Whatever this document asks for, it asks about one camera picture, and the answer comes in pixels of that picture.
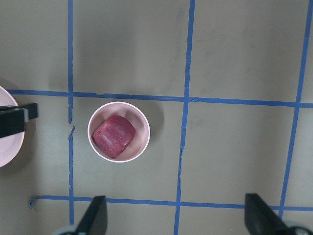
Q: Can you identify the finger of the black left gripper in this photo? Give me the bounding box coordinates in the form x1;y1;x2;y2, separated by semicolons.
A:
0;103;38;138

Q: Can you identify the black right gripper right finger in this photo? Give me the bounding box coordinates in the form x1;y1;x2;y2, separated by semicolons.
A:
245;193;288;235

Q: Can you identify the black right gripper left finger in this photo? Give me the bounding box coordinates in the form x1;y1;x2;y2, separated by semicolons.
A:
74;196;108;235

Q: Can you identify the red apple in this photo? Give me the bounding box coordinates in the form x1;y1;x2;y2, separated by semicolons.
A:
93;114;136;158

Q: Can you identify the pink bowl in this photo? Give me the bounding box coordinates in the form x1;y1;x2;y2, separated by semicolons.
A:
87;101;151;163

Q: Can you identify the pink plate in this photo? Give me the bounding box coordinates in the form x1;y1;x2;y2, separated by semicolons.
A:
0;87;24;167

